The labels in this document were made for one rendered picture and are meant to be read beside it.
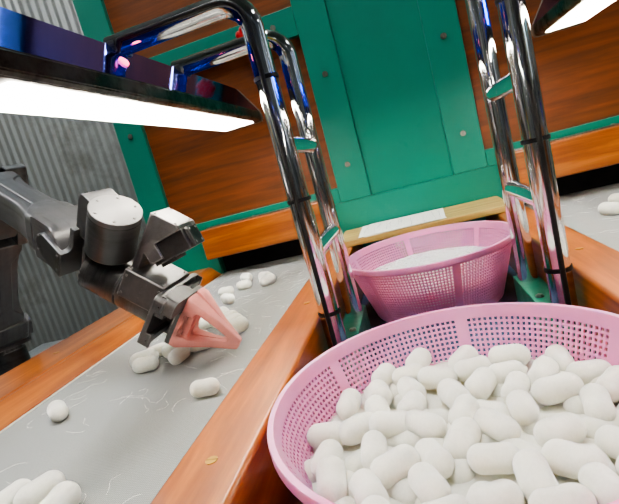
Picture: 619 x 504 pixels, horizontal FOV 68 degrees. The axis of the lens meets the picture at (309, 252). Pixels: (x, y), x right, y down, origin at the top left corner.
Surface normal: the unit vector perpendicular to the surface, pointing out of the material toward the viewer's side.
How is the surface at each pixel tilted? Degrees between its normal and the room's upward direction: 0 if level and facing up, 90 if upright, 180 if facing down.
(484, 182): 90
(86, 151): 90
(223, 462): 0
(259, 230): 90
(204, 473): 0
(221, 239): 90
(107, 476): 0
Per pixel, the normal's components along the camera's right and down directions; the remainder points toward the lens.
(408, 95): -0.19, 0.22
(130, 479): -0.25, -0.95
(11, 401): 0.49, -0.82
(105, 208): 0.34, -0.75
